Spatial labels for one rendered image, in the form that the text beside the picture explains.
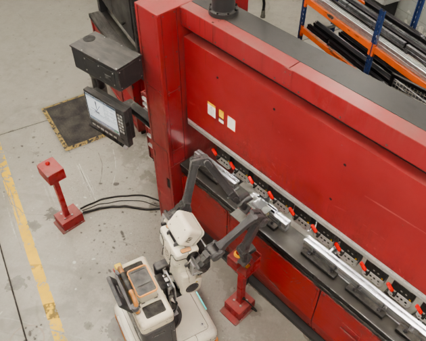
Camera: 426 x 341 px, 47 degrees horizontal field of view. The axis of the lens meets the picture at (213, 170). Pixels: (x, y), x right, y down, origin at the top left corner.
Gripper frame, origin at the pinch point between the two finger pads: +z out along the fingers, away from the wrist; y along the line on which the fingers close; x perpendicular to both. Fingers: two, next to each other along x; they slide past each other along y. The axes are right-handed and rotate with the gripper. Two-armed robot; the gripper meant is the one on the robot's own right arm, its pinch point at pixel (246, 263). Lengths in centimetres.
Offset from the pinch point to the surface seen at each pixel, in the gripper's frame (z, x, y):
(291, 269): 12.1, -24.7, 20.7
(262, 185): -33, 20, 46
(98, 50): -114, 148, 28
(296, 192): -50, -10, 49
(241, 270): 6.4, 1.5, -4.8
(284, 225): -7.1, -4.5, 39.3
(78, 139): 79, 282, 3
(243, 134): -66, 42, 56
